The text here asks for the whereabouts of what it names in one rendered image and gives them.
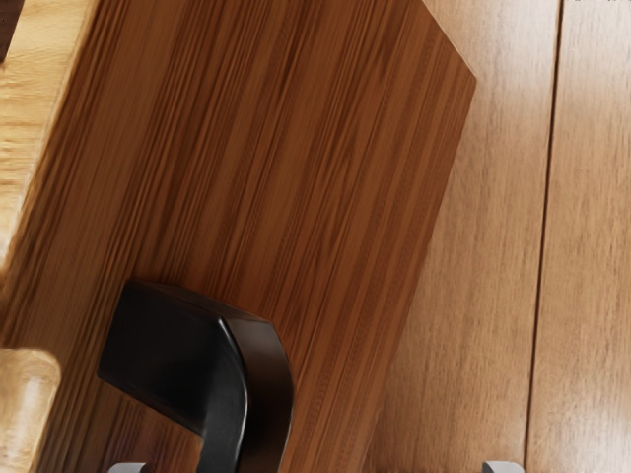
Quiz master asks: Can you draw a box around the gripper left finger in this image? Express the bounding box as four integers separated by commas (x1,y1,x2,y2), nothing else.
106,460,156,473

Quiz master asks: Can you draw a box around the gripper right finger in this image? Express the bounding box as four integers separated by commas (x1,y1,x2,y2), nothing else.
480,458,526,473

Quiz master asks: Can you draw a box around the small wooden drawer cabinet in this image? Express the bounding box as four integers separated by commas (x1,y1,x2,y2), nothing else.
0,0,478,473

